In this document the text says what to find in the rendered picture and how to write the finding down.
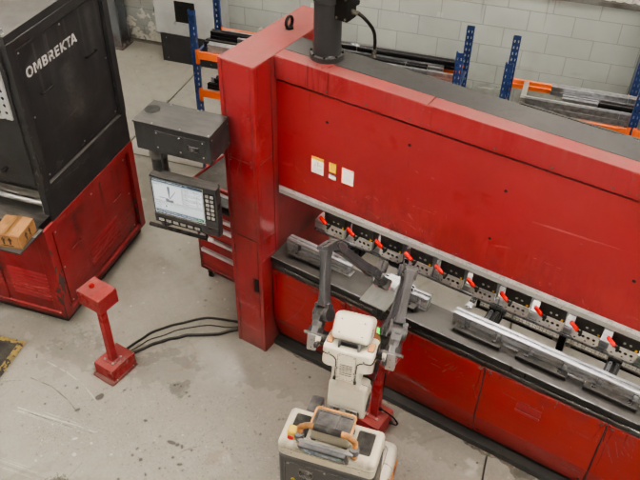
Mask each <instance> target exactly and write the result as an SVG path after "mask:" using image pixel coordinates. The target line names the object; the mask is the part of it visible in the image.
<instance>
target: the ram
mask: <svg viewBox="0 0 640 480"><path fill-rule="evenodd" d="M276 92H277V133H278V174H279V185H280V186H283V187H285V188H288V189H290V190H294V191H297V192H299V193H301V194H304V195H306V196H308V197H310V198H313V199H315V200H318V201H320V202H322V203H325V204H327V205H330V206H332V207H335V208H337V209H340V210H342V211H345V212H347V213H350V214H352V215H355V216H357V217H360V218H362V219H364V220H367V221H369V222H372V223H373V224H376V225H378V226H381V227H383V228H386V229H388V230H392V231H394V232H397V233H399V234H402V235H404V236H407V237H408V238H410V239H413V240H415V241H418V242H420V243H423V244H425V245H428V246H430V247H432V248H435V249H437V250H440V251H443V252H445V253H448V254H450V255H453V256H455V257H457V258H460V259H462V260H465V261H467V262H470V263H472V264H474V265H476V266H478V267H481V268H483V269H486V270H490V271H492V272H495V273H497V274H499V275H502V276H504V277H507V278H509V279H511V280H513V281H516V282H518V283H521V284H523V285H525V286H528V287H530V288H533V289H535V290H539V291H542V292H544V293H545V294H548V295H550V296H553V297H555V298H558V299H560V300H563V301H565V302H567V303H570V304H572V305H574V306H576V307H579V308H581V309H584V310H588V311H590V312H592V313H595V314H597V315H600V316H602V317H605V318H607V319H609V320H611V321H613V322H616V323H618V324H621V325H623V326H626V327H628V328H631V329H633V330H637V331H639V332H640V201H638V200H635V199H632V198H629V197H627V196H624V195H621V194H618V193H615V192H612V191H609V190H604V189H601V188H598V187H595V186H593V185H591V184H588V183H585V182H582V181H579V180H576V179H573V178H570V177H568V176H565V175H562V174H559V173H556V172H553V171H550V170H545V169H542V168H539V167H536V166H534V165H532V164H529V163H526V162H523V161H520V160H517V159H514V158H511V157H508V156H506V155H503V154H500V153H497V152H494V151H491V150H486V149H483V148H480V147H477V146H475V145H473V144H470V143H467V142H464V141H461V140H458V139H455V138H452V137H449V136H447V135H444V134H441V133H438V132H435V131H432V130H427V129H426V128H421V127H418V126H416V125H413V124H411V123H408V122H405V121H402V120H399V119H396V118H393V117H390V116H387V115H385V114H382V113H379V112H376V111H373V110H368V109H365V108H362V107H360V106H357V105H354V104H352V103H349V102H346V101H343V100H340V99H337V98H334V97H331V96H328V95H326V94H323V93H320V92H317V91H314V90H309V89H306V88H303V87H301V86H298V85H295V84H292V83H290V82H287V81H284V80H281V79H277V80H276ZM311 156H315V157H317V158H320V159H323V160H324V174H323V175H320V174H318V173H315V172H313V171H311ZM329 162H331V163H332V164H335V165H336V174H335V173H332V172H329ZM342 167H343V168H345V169H348V170H352V171H354V180H353V187H351V186H348V185H346V184H343V183H341V174H342ZM329 173H330V174H332V175H335V176H336V180H332V179H330V178H329ZM279 192H280V193H283V194H285V195H287V196H289V197H292V198H294V199H296V200H299V201H301V202H304V203H306V204H308V205H311V206H313V207H316V208H318V209H320V210H323V211H326V212H328V213H331V214H333V215H335V216H338V217H340V218H343V219H345V220H348V221H350V222H352V223H354V224H356V225H359V226H361V227H364V228H366V229H368V230H372V231H375V232H377V233H379V234H382V235H384V236H387V237H388V238H391V239H393V240H395V241H398V242H400V243H403V244H405V245H407V246H410V247H412V248H415V249H417V250H420V251H422V252H425V253H427V254H430V255H432V256H434V257H437V258H439V259H442V260H444V261H447V262H449V263H451V264H453V265H455V266H458V267H460V268H463V269H465V270H469V271H471V272H474V273H476V274H478V275H481V276H483V277H486V278H488V279H490V280H492V281H494V282H497V283H499V284H502V285H504V286H506V287H509V288H511V289H514V290H518V291H520V292H522V293H525V294H526V295H529V296H531V297H533V298H536V299H538V300H541V301H543V302H546V303H548V304H550V305H553V306H555V307H557V308H559V309H562V310H565V311H568V312H570V313H573V314H575V315H577V316H580V317H582V318H585V319H587V320H590V321H591V322H593V323H596V324H598V325H601V326H603V327H605V328H608V329H610V330H614V331H617V332H619V333H621V334H624V335H626V336H628V337H630V338H632V339H635V340H637V341H640V337H639V336H636V335H634V334H631V333H629V332H627V331H624V330H620V329H618V328H616V327H614V326H612V325H609V324H607V323H604V322H602V321H599V320H597V319H595V318H592V317H590V316H587V315H586V314H583V313H581V312H579V311H576V310H572V309H570V308H567V307H565V306H563V305H560V304H558V303H555V302H553V301H551V300H549V299H547V298H544V297H542V296H539V295H537V294H534V293H532V292H529V291H527V290H523V289H521V288H518V287H516V286H514V285H512V284H510V283H507V282H505V281H502V280H500V279H497V278H495V277H493V276H490V275H488V274H485V273H484V272H481V271H479V270H475V269H473V268H470V267H468V266H465V265H463V264H461V263H458V262H456V261H453V260H451V259H449V258H447V257H444V256H442V255H440V254H437V253H435V252H432V251H430V250H426V249H424V248H421V247H419V246H416V245H414V244H412V243H410V242H408V241H405V240H403V239H400V238H398V237H395V236H393V235H391V234H388V233H386V232H383V231H381V230H378V229H376V228H373V227H371V226H368V225H366V224H363V223H361V222H358V221H356V220H354V219H351V218H349V217H347V216H345V215H342V214H340V213H338V212H335V211H333V210H329V209H326V208H324V207H322V206H319V205H317V204H314V203H312V202H310V201H308V200H306V199H303V198H301V197H298V196H296V195H293V194H291V193H289V192H286V191H284V190H280V189H279Z"/></svg>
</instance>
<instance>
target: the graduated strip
mask: <svg viewBox="0 0 640 480"><path fill-rule="evenodd" d="M279 189H280V190H284V191H286V192H289V193H291V194H293V195H296V196H298V197H301V198H303V199H306V200H308V201H310V202H312V203H314V204H317V205H319V206H322V207H324V208H326V209H329V210H333V211H335V212H338V213H340V214H342V215H345V216H347V217H349V218H351V219H354V220H356V221H358V222H361V223H363V224H366V225H368V226H371V227H373V228H376V229H378V230H381V231H383V232H386V233H388V234H391V235H393V236H395V237H398V238H400V239H403V240H405V241H408V242H410V243H412V244H414V245H416V246H419V247H421V248H424V249H426V250H430V251H432V252H435V253H437V254H440V255H442V256H444V257H447V258H449V259H451V260H453V261H456V262H458V263H461V264H463V265H465V266H468V267H470V268H473V269H475V270H479V271H481V272H484V273H485V274H488V275H490V276H493V277H495V278H497V279H500V280H502V281H505V282H507V283H510V284H512V285H514V286H516V287H518V288H521V289H523V290H527V291H529V292H532V293H534V294H537V295H539V296H542V297H544V298H547V299H549V300H551V301H553V302H555V303H558V304H560V305H563V306H565V307H567V308H570V309H572V310H576V311H579V312H581V313H583V314H586V315H587V316H590V317H592V318H595V319H597V320H599V321H602V322H604V323H607V324H609V325H612V326H614V327H616V328H618V329H620V330H624V331H627V332H629V333H631V334H634V335H636V336H639V337H640V332H639V331H637V330H633V329H631V328H628V327H626V326H623V325H621V324H618V323H616V322H613V321H611V320H609V319H607V318H605V317H602V316H600V315H597V314H595V313H592V312H590V311H588V310H584V309H581V308H579V307H576V306H574V305H572V304H570V303H567V302H565V301H563V300H560V299H558V298H555V297H553V296H550V295H548V294H545V293H544V292H542V291H539V290H535V289H533V288H530V287H528V286H525V285H523V284H521V283H518V282H516V281H513V280H511V279H509V278H507V277H504V276H502V275H499V274H497V273H495V272H492V271H490V270H486V269H483V268H481V267H478V266H476V265H474V264H472V263H470V262H467V261H465V260H462V259H460V258H457V257H455V256H453V255H450V254H448V253H445V252H443V251H440V250H437V249H435V248H432V247H430V246H428V245H425V244H423V243H420V242H418V241H415V240H413V239H410V238H408V237H407V236H404V235H402V234H399V233H397V232H394V231H392V230H388V229H386V228H383V227H381V226H378V225H376V224H373V223H372V222H369V221H367V220H364V219H362V218H360V217H357V216H355V215H352V214H350V213H347V212H345V211H342V210H340V209H337V208H335V207H332V206H330V205H327V204H325V203H322V202H320V201H318V200H315V199H313V198H310V197H308V196H306V195H304V194H301V193H299V192H297V191H294V190H290V189H288V188H285V187H283V186H280V185H279Z"/></svg>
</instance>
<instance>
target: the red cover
mask: <svg viewBox="0 0 640 480"><path fill-rule="evenodd" d="M274 77H275V78H278V79H281V80H284V81H287V82H290V83H292V84H295V85H298V86H301V87H303V88H306V89H309V90H314V91H317V92H320V93H323V94H326V95H328V96H331V97H334V98H337V99H340V100H343V101H346V102H349V103H352V104H354V105H357V106H360V107H362V108H365V109H368V110H373V111H376V112H379V113H382V114H385V115H387V116H390V117H393V118H396V119H399V120H402V121H405V122H408V123H411V124H413V125H416V126H418V127H421V128H426V129H427V130H432V131H435V132H438V133H441V134H444V135H447V136H449V137H452V138H455V139H458V140H461V141H464V142H467V143H470V144H473V145H475V146H477V147H480V148H483V149H486V150H491V151H494V152H497V153H500V154H503V155H506V156H508V157H511V158H514V159H517V160H520V161H523V162H526V163H529V164H532V165H534V166H536V167H539V168H542V169H545V170H550V171H553V172H556V173H559V174H562V175H565V176H568V177H570V178H573V179H576V180H579V181H582V182H585V183H588V184H591V185H593V186H595V187H598V188H601V189H604V190H609V191H612V192H615V193H618V194H621V195H624V196H627V197H629V198H632V199H635V200H638V201H640V162H638V161H635V160H632V159H629V158H627V157H623V156H620V155H617V154H614V153H611V152H608V151H605V150H600V149H597V148H594V147H591V146H588V145H585V144H581V143H578V142H575V141H572V140H569V139H567V138H564V137H560V136H557V135H554V134H551V133H548V132H545V131H542V130H537V129H534V128H531V127H528V126H525V125H522V124H518V123H515V122H512V121H510V120H507V119H504V118H501V117H497V116H494V115H491V114H488V113H485V112H482V111H480V110H474V109H471V108H468V107H465V106H462V105H459V104H455V103H452V102H450V101H447V100H444V99H441V98H437V97H436V98H435V97H434V96H431V95H428V94H425V93H423V92H420V91H416V90H411V89H408V88H405V87H402V86H399V85H395V84H392V83H390V82H387V81H384V80H381V79H378V78H374V77H371V76H368V75H366V74H363V73H360V72H357V71H353V70H348V69H345V68H342V67H339V66H336V65H333V64H330V65H325V64H319V63H316V62H314V61H312V60H311V59H310V58H309V57H308V56H306V55H303V54H300V53H297V52H294V51H290V50H285V49H283V50H281V51H279V52H278V53H276V54H275V55H274Z"/></svg>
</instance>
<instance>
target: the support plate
mask: <svg viewBox="0 0 640 480"><path fill-rule="evenodd" d="M398 286H399V284H398ZM398 286H397V287H396V288H395V289H394V291H392V290H389V291H387V290H383V289H381V288H379V287H376V286H374V285H373V284H372V285H371V286H370V287H369V289H368V290H367V291H366V292H365V293H364V294H363V295H362V297H361V298H360V299H359V300H360V301H362V302H364V303H366V304H368V305H370V306H373V307H375V308H377V309H379V310H381V311H384V312H386V310H387V309H388V308H389V307H390V305H391V304H392V303H393V300H394V297H395V294H396V292H395V291H397V289H398Z"/></svg>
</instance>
